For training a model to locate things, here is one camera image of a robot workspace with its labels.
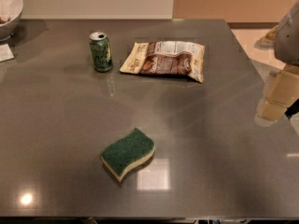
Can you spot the white paper sheet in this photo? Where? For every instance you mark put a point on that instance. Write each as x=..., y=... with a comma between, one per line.
x=5, y=53

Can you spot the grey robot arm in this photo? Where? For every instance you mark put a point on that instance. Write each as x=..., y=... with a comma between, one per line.
x=286, y=40

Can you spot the green soda can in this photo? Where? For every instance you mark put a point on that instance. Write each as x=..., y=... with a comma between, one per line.
x=101, y=51

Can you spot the white bowl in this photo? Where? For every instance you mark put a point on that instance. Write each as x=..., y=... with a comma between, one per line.
x=10, y=15

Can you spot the brown chip bag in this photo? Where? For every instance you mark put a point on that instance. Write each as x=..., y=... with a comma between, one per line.
x=173, y=58

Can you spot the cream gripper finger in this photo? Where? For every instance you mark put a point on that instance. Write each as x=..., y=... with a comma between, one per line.
x=280, y=92

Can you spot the green and yellow sponge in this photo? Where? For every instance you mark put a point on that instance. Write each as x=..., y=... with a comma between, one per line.
x=124, y=155

